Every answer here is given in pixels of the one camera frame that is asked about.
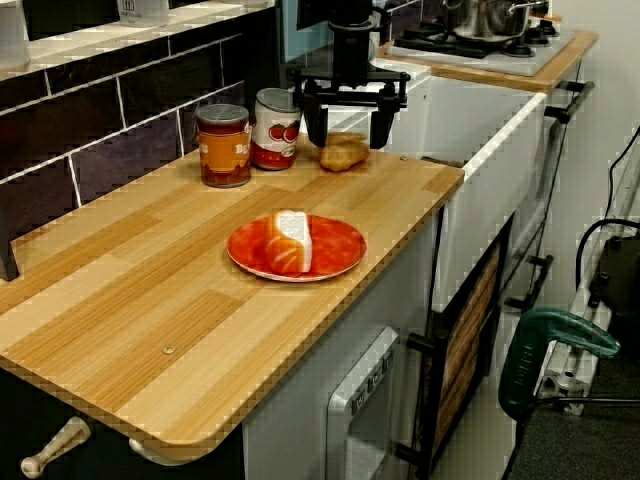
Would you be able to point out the dark tiled backsplash with shelf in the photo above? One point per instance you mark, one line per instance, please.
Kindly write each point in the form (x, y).
(100, 115)

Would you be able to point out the wooden crate in black frame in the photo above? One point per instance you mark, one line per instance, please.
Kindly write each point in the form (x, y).
(467, 340)

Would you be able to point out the beans can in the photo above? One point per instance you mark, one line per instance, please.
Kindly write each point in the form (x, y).
(222, 150)

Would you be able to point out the black device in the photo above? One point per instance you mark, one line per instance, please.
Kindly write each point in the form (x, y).
(620, 270)

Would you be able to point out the tomato can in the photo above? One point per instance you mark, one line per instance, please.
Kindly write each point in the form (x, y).
(275, 135)

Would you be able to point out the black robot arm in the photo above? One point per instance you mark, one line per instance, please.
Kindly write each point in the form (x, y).
(335, 12)

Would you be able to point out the toy chicken wing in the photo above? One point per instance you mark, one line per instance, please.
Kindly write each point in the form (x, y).
(345, 155)

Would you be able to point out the white toy kitchen cabinet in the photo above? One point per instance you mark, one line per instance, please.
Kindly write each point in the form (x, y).
(500, 200)

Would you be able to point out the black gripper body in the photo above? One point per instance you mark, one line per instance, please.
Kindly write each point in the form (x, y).
(352, 55)

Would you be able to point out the small white plastic jar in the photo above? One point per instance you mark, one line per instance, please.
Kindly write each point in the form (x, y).
(142, 12)

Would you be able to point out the dark grey post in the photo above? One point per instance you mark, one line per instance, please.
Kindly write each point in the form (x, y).
(265, 60)

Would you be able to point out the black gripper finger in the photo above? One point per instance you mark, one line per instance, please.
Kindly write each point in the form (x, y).
(316, 122)
(382, 125)

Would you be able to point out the grey dishwasher door panel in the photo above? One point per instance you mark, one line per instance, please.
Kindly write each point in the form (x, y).
(340, 415)

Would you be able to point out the toy stove top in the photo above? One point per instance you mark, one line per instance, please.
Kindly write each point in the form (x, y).
(500, 57)

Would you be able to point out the cream knob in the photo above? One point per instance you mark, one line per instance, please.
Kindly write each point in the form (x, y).
(155, 452)
(55, 447)

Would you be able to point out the red plate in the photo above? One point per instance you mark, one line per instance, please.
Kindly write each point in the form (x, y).
(335, 250)

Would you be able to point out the steel cooking pot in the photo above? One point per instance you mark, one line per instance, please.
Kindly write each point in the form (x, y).
(490, 20)

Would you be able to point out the aluminium frame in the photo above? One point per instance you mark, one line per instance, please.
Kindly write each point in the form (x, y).
(565, 370)

